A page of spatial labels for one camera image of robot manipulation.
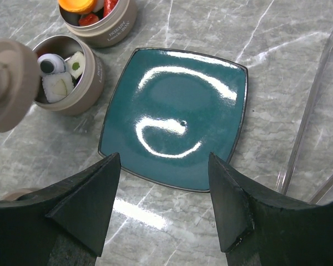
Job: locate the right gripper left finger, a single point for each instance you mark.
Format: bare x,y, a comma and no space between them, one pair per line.
63,224

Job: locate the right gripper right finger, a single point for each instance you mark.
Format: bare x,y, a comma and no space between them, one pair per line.
259,226

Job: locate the brown lid with curl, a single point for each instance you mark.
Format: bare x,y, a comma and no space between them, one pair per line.
19,82

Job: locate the blue white small bowl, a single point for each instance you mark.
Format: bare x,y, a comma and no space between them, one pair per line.
50,63

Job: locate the small orange sausages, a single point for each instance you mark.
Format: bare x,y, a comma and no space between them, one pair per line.
88,19

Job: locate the orange half fruit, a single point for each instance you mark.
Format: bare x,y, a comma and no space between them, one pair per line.
77,6

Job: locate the red sausage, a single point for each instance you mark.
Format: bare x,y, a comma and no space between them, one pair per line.
108,6

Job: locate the white rice block seaweed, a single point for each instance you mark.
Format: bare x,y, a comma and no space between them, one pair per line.
57,86

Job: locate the near metal round container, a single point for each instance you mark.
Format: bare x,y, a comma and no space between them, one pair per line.
88,87

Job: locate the metal round container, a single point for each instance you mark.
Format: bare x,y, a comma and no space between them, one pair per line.
88,87
107,32

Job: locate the teal square plate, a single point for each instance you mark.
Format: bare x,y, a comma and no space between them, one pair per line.
169,110

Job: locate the far metal round container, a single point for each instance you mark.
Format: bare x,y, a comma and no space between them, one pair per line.
107,32

